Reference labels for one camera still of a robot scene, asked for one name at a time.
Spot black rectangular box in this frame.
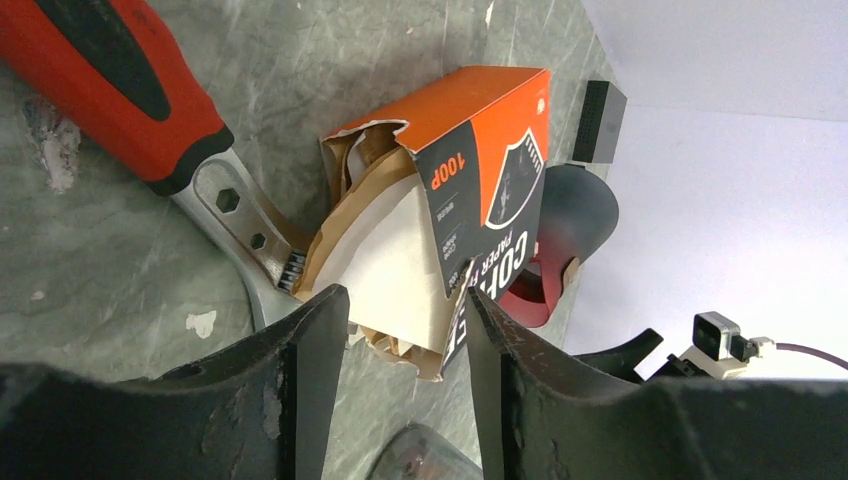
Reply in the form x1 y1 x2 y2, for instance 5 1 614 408
571 80 628 164

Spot red handled adjustable wrench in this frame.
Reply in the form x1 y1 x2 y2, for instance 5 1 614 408
1 1 307 329

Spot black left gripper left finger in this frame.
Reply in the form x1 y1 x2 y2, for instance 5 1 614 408
1 285 350 479

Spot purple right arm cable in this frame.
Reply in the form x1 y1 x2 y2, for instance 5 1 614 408
771 341 848 372

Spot red and black cup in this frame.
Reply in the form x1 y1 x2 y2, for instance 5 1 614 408
499 164 619 328

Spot paper coffee filters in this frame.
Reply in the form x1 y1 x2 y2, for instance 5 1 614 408
293 119 474 383

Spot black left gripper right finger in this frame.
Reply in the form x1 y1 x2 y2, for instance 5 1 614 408
466 288 847 479

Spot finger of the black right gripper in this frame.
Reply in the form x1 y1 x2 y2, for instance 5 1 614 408
576 328 663 383

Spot orange coffee filter box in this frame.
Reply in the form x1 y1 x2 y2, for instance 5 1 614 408
323 66 551 372

